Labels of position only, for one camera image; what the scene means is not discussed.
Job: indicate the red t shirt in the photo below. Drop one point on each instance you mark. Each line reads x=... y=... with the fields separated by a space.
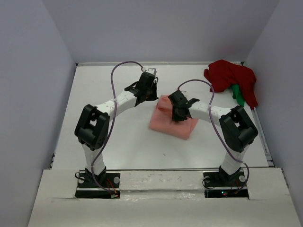
x=223 y=74

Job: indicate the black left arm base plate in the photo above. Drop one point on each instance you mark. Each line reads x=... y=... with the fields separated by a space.
x=87 y=188

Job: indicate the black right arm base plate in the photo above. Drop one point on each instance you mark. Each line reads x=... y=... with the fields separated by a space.
x=215 y=187

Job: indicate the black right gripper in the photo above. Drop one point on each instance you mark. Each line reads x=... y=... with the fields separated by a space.
x=175 y=117

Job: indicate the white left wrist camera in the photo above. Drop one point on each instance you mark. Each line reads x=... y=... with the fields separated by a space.
x=152 y=71

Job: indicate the green t shirt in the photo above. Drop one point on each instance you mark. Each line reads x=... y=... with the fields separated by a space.
x=237 y=95

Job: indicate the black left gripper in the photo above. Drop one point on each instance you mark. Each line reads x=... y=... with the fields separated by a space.
x=154 y=97

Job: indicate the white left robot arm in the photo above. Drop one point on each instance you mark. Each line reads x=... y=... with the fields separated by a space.
x=92 y=129

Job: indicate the pink t shirt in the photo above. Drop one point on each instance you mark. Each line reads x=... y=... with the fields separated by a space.
x=161 y=120

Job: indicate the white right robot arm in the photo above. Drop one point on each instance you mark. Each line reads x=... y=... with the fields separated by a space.
x=234 y=128

